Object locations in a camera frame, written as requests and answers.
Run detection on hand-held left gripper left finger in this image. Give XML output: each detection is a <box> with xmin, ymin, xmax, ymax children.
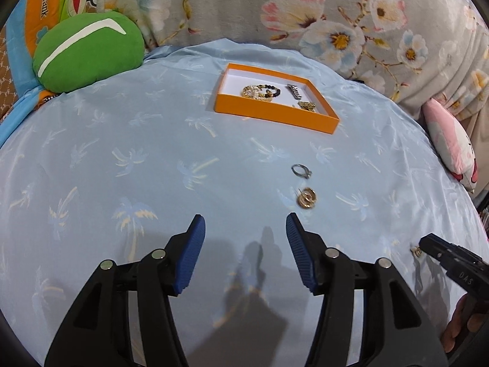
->
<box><xmin>44</xmin><ymin>214</ymin><xmax>207</xmax><ymax>367</ymax></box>

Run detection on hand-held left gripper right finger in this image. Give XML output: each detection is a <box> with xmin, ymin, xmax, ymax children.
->
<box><xmin>286</xmin><ymin>213</ymin><xmax>448</xmax><ymax>367</ymax></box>

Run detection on person's right hand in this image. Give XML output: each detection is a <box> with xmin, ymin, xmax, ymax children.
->
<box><xmin>441</xmin><ymin>292</ymin><xmax>478</xmax><ymax>354</ymax></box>

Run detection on gold hoop earrings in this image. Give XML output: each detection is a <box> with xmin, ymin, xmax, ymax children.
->
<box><xmin>297</xmin><ymin>187</ymin><xmax>318</xmax><ymax>210</ymax></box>

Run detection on colourful cartoon printed blanket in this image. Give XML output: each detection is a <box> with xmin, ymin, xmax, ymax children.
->
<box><xmin>0</xmin><ymin>0</ymin><xmax>111</xmax><ymax>150</ymax></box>

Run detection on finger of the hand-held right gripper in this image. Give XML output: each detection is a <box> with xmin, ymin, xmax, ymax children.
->
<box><xmin>419</xmin><ymin>233</ymin><xmax>459</xmax><ymax>266</ymax></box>

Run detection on silver ring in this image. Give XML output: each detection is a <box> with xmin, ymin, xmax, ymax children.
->
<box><xmin>291</xmin><ymin>164</ymin><xmax>314</xmax><ymax>180</ymax></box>

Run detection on orange cardboard box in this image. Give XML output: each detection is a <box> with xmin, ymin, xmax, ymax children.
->
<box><xmin>214</xmin><ymin>62</ymin><xmax>340</xmax><ymax>134</ymax></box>

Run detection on green cushion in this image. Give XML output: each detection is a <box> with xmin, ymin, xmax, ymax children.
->
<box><xmin>32</xmin><ymin>11</ymin><xmax>145</xmax><ymax>93</ymax></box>

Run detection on black bead bracelet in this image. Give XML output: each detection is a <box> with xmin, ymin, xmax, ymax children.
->
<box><xmin>260</xmin><ymin>83</ymin><xmax>282</xmax><ymax>100</ymax></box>

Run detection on pink pillow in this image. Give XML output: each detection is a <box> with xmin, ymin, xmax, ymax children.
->
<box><xmin>421</xmin><ymin>97</ymin><xmax>480</xmax><ymax>194</ymax></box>

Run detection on gold chain cuff bracelet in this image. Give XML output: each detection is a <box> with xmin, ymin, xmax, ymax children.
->
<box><xmin>241</xmin><ymin>85</ymin><xmax>274</xmax><ymax>102</ymax></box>

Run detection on grey floral blanket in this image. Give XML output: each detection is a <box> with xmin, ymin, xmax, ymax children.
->
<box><xmin>95</xmin><ymin>0</ymin><xmax>489</xmax><ymax>123</ymax></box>

